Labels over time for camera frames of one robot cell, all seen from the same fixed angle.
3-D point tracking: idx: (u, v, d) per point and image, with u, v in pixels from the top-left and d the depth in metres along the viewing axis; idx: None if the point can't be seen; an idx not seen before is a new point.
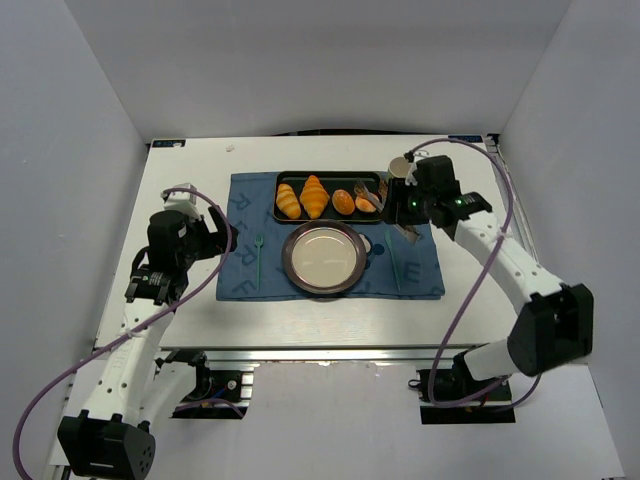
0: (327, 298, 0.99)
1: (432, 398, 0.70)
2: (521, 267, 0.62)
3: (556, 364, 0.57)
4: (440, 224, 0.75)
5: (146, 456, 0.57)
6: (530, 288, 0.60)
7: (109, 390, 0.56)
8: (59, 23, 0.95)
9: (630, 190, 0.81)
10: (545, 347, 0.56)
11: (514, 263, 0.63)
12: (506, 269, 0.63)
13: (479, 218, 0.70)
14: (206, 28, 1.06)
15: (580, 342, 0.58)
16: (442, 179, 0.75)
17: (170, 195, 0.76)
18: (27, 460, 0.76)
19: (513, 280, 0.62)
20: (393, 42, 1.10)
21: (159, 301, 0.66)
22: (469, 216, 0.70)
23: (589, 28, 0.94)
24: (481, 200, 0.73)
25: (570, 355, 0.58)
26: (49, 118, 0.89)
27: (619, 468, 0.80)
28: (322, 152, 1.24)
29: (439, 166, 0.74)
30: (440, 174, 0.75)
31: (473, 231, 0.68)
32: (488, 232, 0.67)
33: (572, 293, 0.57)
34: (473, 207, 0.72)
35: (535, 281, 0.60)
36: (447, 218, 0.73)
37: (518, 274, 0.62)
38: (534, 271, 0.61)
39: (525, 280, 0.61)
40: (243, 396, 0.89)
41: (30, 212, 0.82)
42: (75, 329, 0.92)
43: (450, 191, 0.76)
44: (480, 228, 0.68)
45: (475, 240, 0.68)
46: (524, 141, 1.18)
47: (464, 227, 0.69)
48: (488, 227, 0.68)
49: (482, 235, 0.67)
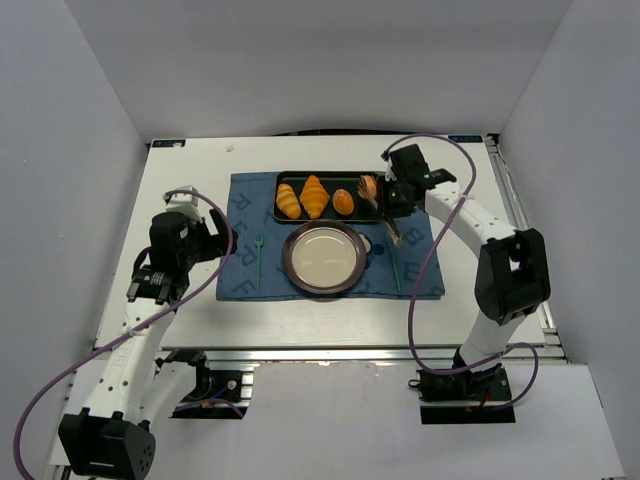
0: (327, 298, 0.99)
1: (419, 363, 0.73)
2: (480, 219, 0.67)
3: (518, 303, 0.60)
4: (413, 200, 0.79)
5: (145, 456, 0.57)
6: (487, 235, 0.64)
7: (109, 388, 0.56)
8: (59, 23, 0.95)
9: (630, 191, 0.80)
10: (504, 283, 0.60)
11: (473, 217, 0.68)
12: (467, 224, 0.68)
13: (444, 187, 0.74)
14: (205, 27, 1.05)
15: (537, 282, 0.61)
16: (411, 160, 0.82)
17: (172, 197, 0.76)
18: (27, 459, 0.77)
19: (473, 232, 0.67)
20: (392, 42, 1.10)
21: (160, 301, 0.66)
22: (434, 187, 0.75)
23: (589, 26, 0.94)
24: (449, 175, 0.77)
25: (530, 294, 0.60)
26: (48, 119, 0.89)
27: (619, 468, 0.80)
28: (321, 152, 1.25)
29: (408, 150, 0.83)
30: (409, 156, 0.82)
31: (438, 197, 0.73)
32: (451, 197, 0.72)
33: (522, 235, 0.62)
34: (440, 180, 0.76)
35: (492, 230, 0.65)
36: (417, 193, 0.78)
37: (477, 226, 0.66)
38: (491, 221, 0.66)
39: (483, 230, 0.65)
40: (243, 396, 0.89)
41: (30, 212, 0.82)
42: (75, 329, 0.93)
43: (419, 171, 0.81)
44: (445, 194, 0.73)
45: (440, 205, 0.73)
46: (524, 141, 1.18)
47: (430, 195, 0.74)
48: (452, 193, 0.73)
49: (447, 199, 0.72)
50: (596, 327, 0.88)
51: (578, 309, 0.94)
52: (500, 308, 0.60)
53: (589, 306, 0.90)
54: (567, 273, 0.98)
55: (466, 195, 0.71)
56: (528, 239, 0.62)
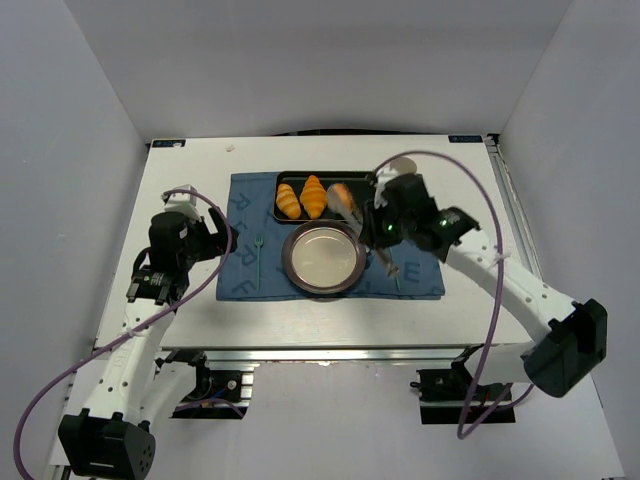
0: (327, 298, 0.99)
1: (461, 430, 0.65)
2: (530, 291, 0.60)
3: (576, 379, 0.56)
4: (428, 249, 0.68)
5: (146, 456, 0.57)
6: (547, 316, 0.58)
7: (109, 389, 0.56)
8: (59, 23, 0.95)
9: (630, 191, 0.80)
10: (569, 369, 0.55)
11: (521, 288, 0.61)
12: (514, 296, 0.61)
13: (471, 239, 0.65)
14: (205, 27, 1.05)
15: (597, 353, 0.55)
16: (418, 198, 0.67)
17: (171, 196, 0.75)
18: (27, 460, 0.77)
19: (525, 308, 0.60)
20: (392, 42, 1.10)
21: (160, 301, 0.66)
22: (459, 239, 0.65)
23: (589, 27, 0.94)
24: (468, 217, 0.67)
25: (587, 366, 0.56)
26: (48, 119, 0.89)
27: (619, 468, 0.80)
28: (321, 152, 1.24)
29: (413, 185, 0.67)
30: (414, 195, 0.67)
31: (468, 255, 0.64)
32: (485, 255, 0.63)
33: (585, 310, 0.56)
34: (460, 227, 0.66)
35: (547, 303, 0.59)
36: (435, 243, 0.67)
37: (529, 300, 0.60)
38: (543, 293, 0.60)
39: (538, 304, 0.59)
40: (243, 396, 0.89)
41: (31, 212, 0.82)
42: (75, 329, 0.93)
43: (428, 211, 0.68)
44: (475, 250, 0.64)
45: (469, 262, 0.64)
46: (524, 141, 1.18)
47: (458, 251, 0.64)
48: (483, 249, 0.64)
49: (480, 259, 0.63)
50: None
51: None
52: (559, 388, 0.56)
53: None
54: (567, 273, 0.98)
55: (503, 254, 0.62)
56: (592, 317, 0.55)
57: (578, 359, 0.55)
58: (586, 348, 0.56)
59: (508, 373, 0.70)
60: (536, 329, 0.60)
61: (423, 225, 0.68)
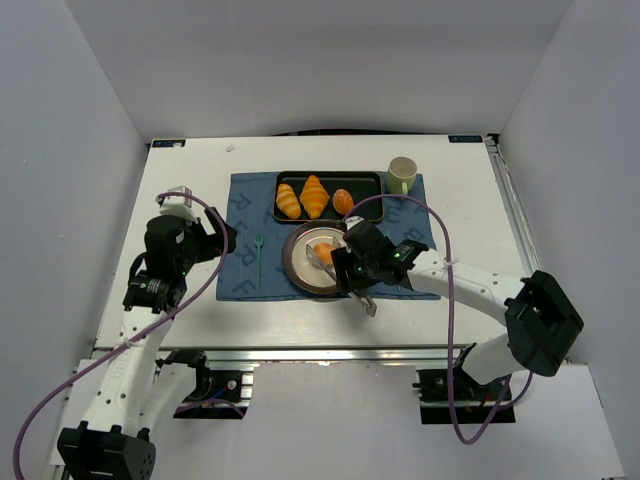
0: (327, 298, 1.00)
1: (454, 421, 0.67)
2: (483, 282, 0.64)
3: (564, 351, 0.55)
4: (395, 281, 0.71)
5: (146, 465, 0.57)
6: (501, 296, 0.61)
7: (108, 400, 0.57)
8: (59, 21, 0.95)
9: (630, 192, 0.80)
10: (545, 341, 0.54)
11: (473, 282, 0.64)
12: (471, 292, 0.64)
13: (424, 260, 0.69)
14: (204, 26, 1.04)
15: (567, 319, 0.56)
16: (372, 238, 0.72)
17: (165, 199, 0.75)
18: (28, 460, 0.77)
19: (482, 298, 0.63)
20: (392, 41, 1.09)
21: (157, 309, 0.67)
22: (413, 264, 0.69)
23: (590, 26, 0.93)
24: (418, 243, 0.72)
25: (567, 335, 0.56)
26: (48, 120, 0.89)
27: (620, 468, 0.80)
28: (320, 152, 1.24)
29: (366, 228, 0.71)
30: (368, 238, 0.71)
31: (424, 274, 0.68)
32: (437, 267, 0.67)
33: (533, 281, 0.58)
34: (412, 254, 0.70)
35: (500, 289, 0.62)
36: (397, 275, 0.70)
37: (483, 290, 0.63)
38: (494, 280, 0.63)
39: (492, 291, 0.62)
40: (243, 396, 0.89)
41: (30, 213, 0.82)
42: (75, 331, 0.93)
43: (384, 249, 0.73)
44: (429, 268, 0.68)
45: (431, 282, 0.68)
46: (524, 141, 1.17)
47: (415, 274, 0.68)
48: (435, 263, 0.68)
49: (434, 272, 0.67)
50: (596, 329, 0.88)
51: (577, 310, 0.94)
52: (550, 365, 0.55)
53: (589, 307, 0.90)
54: (567, 274, 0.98)
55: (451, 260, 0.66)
56: (540, 283, 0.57)
57: (552, 329, 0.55)
58: (555, 317, 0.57)
59: (507, 368, 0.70)
60: (499, 313, 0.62)
61: (383, 261, 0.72)
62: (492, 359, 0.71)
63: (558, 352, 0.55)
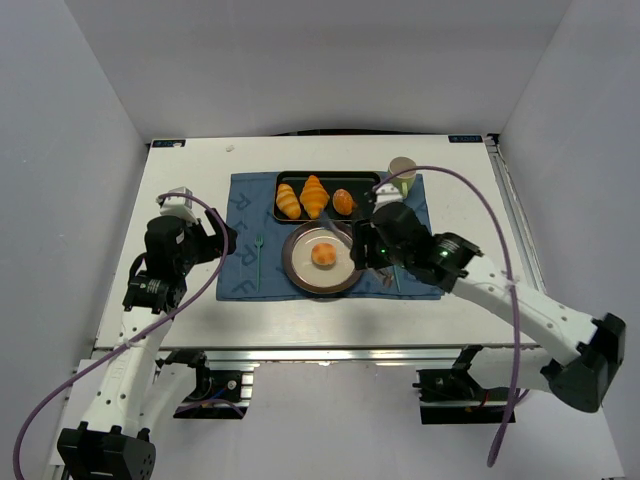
0: (327, 298, 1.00)
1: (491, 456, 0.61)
2: (550, 315, 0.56)
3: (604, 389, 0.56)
4: (432, 282, 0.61)
5: (146, 465, 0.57)
6: (572, 339, 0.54)
7: (108, 401, 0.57)
8: (58, 20, 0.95)
9: (631, 191, 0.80)
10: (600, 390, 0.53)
11: (539, 313, 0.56)
12: (535, 323, 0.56)
13: (475, 267, 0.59)
14: (204, 26, 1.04)
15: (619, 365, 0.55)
16: (411, 230, 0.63)
17: (166, 199, 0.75)
18: (27, 460, 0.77)
19: (546, 334, 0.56)
20: (392, 41, 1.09)
21: (157, 309, 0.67)
22: (463, 270, 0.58)
23: (590, 26, 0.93)
24: (466, 243, 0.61)
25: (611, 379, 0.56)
26: (48, 120, 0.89)
27: (620, 468, 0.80)
28: (321, 151, 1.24)
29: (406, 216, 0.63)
30: (406, 226, 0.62)
31: (479, 286, 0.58)
32: (496, 284, 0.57)
33: (606, 326, 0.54)
34: (460, 254, 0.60)
35: (570, 328, 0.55)
36: (437, 276, 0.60)
37: (551, 326, 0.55)
38: (562, 315, 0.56)
39: (562, 331, 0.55)
40: (243, 396, 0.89)
41: (30, 213, 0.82)
42: (75, 331, 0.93)
43: (421, 243, 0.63)
44: (484, 280, 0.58)
45: (475, 291, 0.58)
46: (525, 140, 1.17)
47: (465, 284, 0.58)
48: (492, 277, 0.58)
49: (491, 289, 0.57)
50: None
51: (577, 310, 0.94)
52: (591, 407, 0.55)
53: (589, 307, 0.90)
54: (568, 273, 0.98)
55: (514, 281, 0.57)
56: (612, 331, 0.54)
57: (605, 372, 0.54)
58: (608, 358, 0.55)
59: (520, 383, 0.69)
60: (561, 352, 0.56)
61: (419, 257, 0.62)
62: (511, 374, 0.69)
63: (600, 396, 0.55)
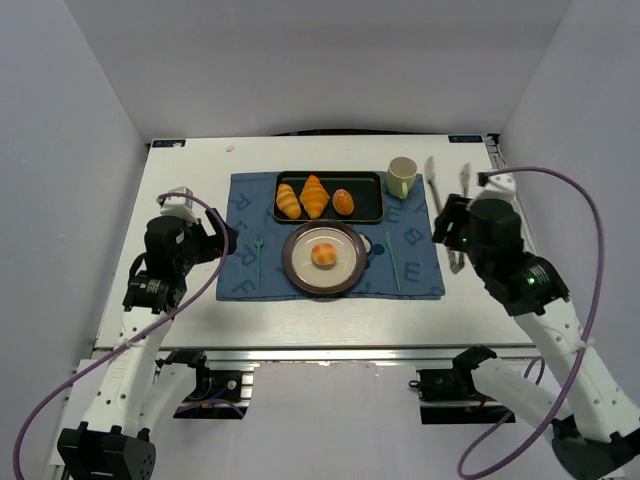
0: (327, 298, 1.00)
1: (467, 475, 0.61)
2: (600, 393, 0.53)
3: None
4: (504, 300, 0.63)
5: (146, 465, 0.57)
6: (610, 424, 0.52)
7: (108, 401, 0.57)
8: (58, 19, 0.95)
9: (631, 191, 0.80)
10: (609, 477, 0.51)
11: (591, 386, 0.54)
12: (581, 390, 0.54)
13: (556, 313, 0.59)
14: (204, 26, 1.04)
15: None
16: (506, 240, 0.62)
17: (166, 199, 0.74)
18: (28, 460, 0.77)
19: (587, 406, 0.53)
20: (393, 41, 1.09)
21: (157, 309, 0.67)
22: (541, 309, 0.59)
23: (590, 26, 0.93)
24: (557, 278, 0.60)
25: None
26: (48, 120, 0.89)
27: (620, 468, 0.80)
28: (321, 151, 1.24)
29: (510, 231, 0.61)
30: (505, 234, 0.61)
31: (548, 330, 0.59)
32: (565, 336, 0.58)
33: None
34: (547, 293, 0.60)
35: (614, 412, 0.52)
36: (510, 296, 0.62)
37: (596, 402, 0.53)
38: (613, 399, 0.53)
39: (605, 411, 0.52)
40: (243, 396, 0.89)
41: (30, 213, 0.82)
42: (75, 331, 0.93)
43: (511, 258, 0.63)
44: (556, 327, 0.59)
45: (542, 331, 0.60)
46: (525, 140, 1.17)
47: (537, 321, 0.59)
48: (565, 329, 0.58)
49: (558, 339, 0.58)
50: (595, 329, 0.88)
51: (578, 310, 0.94)
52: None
53: (589, 308, 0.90)
54: (568, 273, 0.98)
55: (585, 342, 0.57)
56: None
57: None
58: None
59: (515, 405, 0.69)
60: (590, 429, 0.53)
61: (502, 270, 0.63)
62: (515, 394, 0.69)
63: None
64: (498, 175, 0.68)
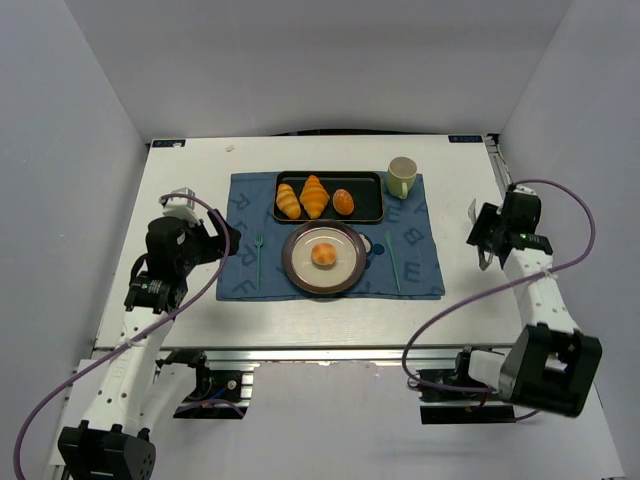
0: (327, 298, 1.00)
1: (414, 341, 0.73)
2: (545, 301, 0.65)
3: (537, 403, 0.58)
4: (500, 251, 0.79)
5: (146, 465, 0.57)
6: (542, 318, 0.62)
7: (108, 400, 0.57)
8: (58, 20, 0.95)
9: (631, 191, 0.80)
10: (526, 372, 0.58)
11: (541, 296, 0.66)
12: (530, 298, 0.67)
13: (533, 253, 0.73)
14: (204, 26, 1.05)
15: (568, 391, 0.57)
16: (521, 214, 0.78)
17: (168, 200, 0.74)
18: (28, 461, 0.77)
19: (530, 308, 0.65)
20: (393, 41, 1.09)
21: (159, 310, 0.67)
22: (523, 247, 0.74)
23: (590, 27, 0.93)
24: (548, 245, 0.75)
25: (550, 400, 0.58)
26: (48, 121, 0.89)
27: (620, 468, 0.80)
28: (321, 151, 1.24)
29: (518, 203, 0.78)
30: (521, 207, 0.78)
31: (520, 259, 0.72)
32: (532, 264, 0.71)
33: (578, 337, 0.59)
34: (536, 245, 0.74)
35: (551, 316, 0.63)
36: (505, 245, 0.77)
37: (537, 304, 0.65)
38: (554, 309, 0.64)
39: (542, 310, 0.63)
40: (243, 396, 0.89)
41: (30, 213, 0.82)
42: (76, 330, 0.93)
43: (520, 228, 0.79)
44: (528, 260, 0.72)
45: (517, 266, 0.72)
46: (525, 140, 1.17)
47: (515, 254, 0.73)
48: (535, 261, 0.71)
49: (525, 265, 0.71)
50: (594, 329, 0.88)
51: (578, 310, 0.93)
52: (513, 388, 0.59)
53: (588, 307, 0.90)
54: (568, 273, 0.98)
55: (547, 271, 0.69)
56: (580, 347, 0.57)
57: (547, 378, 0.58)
58: (562, 382, 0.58)
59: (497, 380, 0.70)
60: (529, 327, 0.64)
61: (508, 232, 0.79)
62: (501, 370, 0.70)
63: (527, 390, 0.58)
64: (524, 183, 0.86)
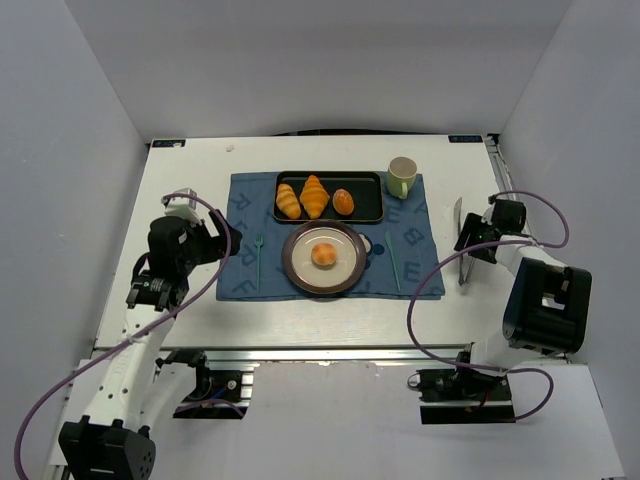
0: (327, 298, 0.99)
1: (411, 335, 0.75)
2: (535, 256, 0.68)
3: (539, 338, 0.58)
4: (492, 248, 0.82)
5: (146, 462, 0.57)
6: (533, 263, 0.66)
7: (109, 395, 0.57)
8: (59, 20, 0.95)
9: (630, 191, 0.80)
10: (528, 304, 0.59)
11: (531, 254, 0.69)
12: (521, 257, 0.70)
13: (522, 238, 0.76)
14: (204, 27, 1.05)
15: (568, 321, 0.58)
16: (508, 215, 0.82)
17: (171, 199, 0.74)
18: (28, 461, 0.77)
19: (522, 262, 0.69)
20: (392, 42, 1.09)
21: (159, 307, 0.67)
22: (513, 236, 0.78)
23: (589, 27, 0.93)
24: None
25: (551, 333, 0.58)
26: (48, 120, 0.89)
27: (620, 468, 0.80)
28: (321, 151, 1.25)
29: (507, 206, 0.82)
30: (509, 210, 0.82)
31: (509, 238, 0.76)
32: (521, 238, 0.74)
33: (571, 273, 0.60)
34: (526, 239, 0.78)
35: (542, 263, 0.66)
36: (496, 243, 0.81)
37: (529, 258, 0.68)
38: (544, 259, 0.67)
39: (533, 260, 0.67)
40: (243, 396, 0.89)
41: (30, 213, 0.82)
42: (76, 330, 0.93)
43: (509, 228, 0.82)
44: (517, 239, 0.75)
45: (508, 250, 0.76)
46: (525, 140, 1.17)
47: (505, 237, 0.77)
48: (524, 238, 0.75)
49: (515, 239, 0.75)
50: (594, 328, 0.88)
51: None
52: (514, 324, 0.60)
53: None
54: None
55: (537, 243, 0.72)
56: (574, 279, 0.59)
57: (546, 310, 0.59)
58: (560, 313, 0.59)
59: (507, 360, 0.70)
60: None
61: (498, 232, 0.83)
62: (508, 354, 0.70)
63: (530, 324, 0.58)
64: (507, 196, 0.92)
